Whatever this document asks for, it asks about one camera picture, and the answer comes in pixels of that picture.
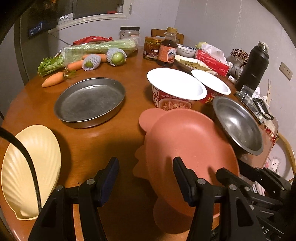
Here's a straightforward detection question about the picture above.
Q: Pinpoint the bagged celery bunch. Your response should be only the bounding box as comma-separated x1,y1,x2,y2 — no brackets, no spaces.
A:
37,36,139,77

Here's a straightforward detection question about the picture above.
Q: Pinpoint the window with white frame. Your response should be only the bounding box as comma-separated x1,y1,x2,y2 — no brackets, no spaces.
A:
48,1,133,35

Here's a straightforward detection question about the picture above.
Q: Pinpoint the black cable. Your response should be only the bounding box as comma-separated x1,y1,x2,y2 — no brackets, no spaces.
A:
0,126,43,214

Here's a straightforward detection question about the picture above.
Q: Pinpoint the red snack bag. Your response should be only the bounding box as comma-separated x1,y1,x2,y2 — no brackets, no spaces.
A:
73,36,113,45

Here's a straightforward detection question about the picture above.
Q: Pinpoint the carrot in front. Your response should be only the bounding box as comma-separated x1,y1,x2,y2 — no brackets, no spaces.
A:
42,71,76,88

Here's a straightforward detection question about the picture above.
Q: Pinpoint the blue box on shelf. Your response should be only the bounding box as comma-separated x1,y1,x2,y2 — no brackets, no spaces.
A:
28,21,44,37

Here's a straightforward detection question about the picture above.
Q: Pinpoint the middle carrot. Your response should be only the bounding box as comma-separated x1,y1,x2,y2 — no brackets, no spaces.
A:
66,60,84,71

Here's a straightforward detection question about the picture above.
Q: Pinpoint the pink crab shaped plate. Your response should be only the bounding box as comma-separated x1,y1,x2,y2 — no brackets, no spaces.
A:
132,108,239,234

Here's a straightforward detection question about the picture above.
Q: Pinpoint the red tissue box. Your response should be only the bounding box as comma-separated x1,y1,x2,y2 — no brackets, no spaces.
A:
195,43,231,77

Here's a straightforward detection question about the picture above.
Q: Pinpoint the curved wooden chair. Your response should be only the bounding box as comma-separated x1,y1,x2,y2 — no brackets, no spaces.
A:
277,132,295,183

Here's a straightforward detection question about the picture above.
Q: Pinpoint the yellow tape roll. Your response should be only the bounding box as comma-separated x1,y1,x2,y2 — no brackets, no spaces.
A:
195,41,208,49

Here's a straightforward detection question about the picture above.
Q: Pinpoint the left netted green fruit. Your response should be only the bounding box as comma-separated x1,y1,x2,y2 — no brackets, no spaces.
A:
82,54,101,71

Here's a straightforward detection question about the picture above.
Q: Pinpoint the red white patterned ornament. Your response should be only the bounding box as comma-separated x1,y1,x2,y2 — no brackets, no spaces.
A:
230,49,249,65

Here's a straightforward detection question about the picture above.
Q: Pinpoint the red sauce jar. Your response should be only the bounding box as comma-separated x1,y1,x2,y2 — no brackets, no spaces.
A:
143,37,163,61

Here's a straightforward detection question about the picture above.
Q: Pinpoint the stainless steel bowl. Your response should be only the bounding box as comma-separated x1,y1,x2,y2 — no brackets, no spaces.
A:
212,96,263,156

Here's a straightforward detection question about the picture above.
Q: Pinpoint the small instant noodle bowl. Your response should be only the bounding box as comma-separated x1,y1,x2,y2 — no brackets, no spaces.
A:
191,69,231,104

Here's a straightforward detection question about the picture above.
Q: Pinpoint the clear jar black lid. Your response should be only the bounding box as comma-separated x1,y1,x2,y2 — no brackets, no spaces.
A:
119,26,140,39

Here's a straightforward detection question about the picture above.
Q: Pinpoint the wall power outlet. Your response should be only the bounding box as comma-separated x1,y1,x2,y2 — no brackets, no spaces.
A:
279,62,293,81

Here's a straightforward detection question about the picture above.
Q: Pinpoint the small white bottle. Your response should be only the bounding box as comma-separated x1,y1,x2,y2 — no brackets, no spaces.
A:
228,75,237,84

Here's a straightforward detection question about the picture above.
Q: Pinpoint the black thermos flask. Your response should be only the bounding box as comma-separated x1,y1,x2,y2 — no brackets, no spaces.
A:
235,41,269,91

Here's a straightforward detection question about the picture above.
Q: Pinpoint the dark soy sauce bottle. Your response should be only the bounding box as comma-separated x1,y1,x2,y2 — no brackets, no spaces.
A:
157,27,178,67

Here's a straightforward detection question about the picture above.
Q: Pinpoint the grey refrigerator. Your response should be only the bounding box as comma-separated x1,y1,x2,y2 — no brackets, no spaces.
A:
1,7,50,115

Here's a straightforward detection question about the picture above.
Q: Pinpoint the rear carrot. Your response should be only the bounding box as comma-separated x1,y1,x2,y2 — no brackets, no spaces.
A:
82,53,108,64

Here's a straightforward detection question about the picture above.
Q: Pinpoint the white ceramic bowl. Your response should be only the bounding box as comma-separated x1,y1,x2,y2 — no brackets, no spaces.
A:
177,45,196,58

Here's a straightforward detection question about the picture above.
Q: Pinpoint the large instant noodle bowl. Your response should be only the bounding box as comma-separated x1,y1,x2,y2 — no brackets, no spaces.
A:
147,68,207,110

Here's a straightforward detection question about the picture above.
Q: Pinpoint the right netted green fruit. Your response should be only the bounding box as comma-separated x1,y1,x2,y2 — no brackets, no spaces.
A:
106,48,127,67

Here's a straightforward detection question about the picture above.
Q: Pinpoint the netted green fruit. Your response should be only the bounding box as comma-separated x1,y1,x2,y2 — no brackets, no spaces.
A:
106,48,127,67
82,54,101,71

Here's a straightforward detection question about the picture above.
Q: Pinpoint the carrot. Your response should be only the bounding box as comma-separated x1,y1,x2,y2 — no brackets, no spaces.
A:
42,71,76,88
66,60,84,71
82,53,108,64

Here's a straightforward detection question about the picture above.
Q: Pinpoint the yellow shell shaped plate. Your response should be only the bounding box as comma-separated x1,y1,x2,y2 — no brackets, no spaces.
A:
1,125,61,220

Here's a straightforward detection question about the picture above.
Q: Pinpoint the round metal pan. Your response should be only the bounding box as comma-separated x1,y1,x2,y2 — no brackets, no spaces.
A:
54,77,125,129

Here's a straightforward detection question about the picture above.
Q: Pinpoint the red bead string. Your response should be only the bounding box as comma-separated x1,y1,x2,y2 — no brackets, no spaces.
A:
263,124,278,147

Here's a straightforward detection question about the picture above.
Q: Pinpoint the white plate of vegetables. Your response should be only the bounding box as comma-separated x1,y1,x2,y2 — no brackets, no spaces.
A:
175,55,218,76

